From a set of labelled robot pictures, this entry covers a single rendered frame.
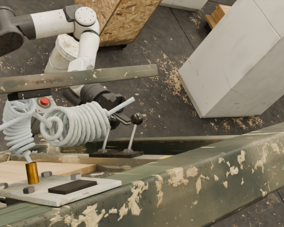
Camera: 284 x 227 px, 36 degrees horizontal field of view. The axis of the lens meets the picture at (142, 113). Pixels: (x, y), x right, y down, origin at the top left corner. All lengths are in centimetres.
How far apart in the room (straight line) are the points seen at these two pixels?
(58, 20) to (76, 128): 99
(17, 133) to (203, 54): 348
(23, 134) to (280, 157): 47
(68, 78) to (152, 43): 388
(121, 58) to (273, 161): 328
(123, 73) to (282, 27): 293
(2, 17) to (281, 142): 109
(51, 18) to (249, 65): 235
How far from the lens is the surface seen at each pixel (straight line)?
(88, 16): 162
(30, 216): 50
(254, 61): 367
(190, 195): 65
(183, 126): 388
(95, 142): 172
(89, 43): 159
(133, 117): 125
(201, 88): 404
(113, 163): 126
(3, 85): 56
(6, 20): 161
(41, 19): 162
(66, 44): 323
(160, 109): 385
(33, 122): 198
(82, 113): 69
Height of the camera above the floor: 236
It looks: 40 degrees down
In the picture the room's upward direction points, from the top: 40 degrees clockwise
